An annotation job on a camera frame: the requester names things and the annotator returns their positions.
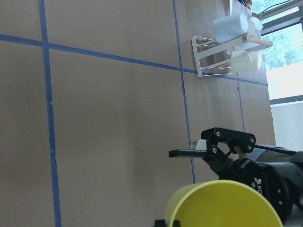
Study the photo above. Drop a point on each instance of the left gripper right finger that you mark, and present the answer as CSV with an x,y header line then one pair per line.
x,y
174,223

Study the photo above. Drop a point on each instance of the yellow cup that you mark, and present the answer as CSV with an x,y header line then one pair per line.
x,y
220,203

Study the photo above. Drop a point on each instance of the cream white cup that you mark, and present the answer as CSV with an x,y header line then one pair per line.
x,y
243,61

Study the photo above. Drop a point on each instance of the light blue cup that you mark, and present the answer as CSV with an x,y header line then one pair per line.
x,y
254,26

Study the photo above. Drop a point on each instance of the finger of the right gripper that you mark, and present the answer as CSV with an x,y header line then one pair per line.
x,y
239,143

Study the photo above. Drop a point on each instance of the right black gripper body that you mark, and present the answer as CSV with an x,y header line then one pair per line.
x,y
278,179

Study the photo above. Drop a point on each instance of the white wire cup rack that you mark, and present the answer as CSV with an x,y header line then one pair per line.
x,y
213,58

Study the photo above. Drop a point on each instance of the aluminium frame post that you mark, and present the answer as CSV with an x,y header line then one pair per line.
x,y
279,9

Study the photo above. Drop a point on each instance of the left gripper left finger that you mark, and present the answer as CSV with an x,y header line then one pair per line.
x,y
160,223

